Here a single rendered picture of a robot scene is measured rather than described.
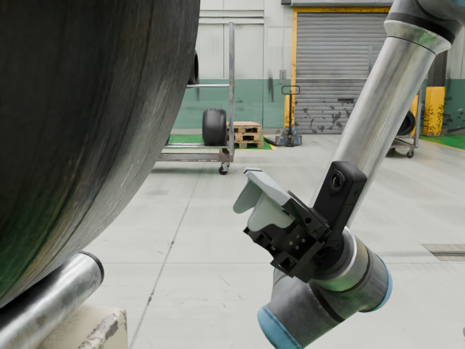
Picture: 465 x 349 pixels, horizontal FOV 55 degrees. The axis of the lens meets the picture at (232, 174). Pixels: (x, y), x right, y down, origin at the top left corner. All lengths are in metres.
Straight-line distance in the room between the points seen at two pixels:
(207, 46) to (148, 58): 11.35
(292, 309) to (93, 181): 0.52
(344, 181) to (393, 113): 0.26
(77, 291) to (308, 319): 0.40
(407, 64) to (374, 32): 11.32
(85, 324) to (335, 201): 0.32
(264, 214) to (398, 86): 0.38
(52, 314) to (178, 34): 0.24
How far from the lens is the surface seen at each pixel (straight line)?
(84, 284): 0.44
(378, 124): 0.79
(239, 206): 0.53
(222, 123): 5.76
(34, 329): 0.38
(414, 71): 0.80
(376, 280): 0.71
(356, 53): 11.95
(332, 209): 0.58
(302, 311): 0.72
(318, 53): 11.74
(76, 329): 0.46
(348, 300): 0.71
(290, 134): 8.88
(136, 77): 0.25
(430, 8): 0.76
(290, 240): 0.55
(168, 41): 0.29
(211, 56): 11.58
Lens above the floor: 1.08
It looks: 11 degrees down
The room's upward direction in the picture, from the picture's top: straight up
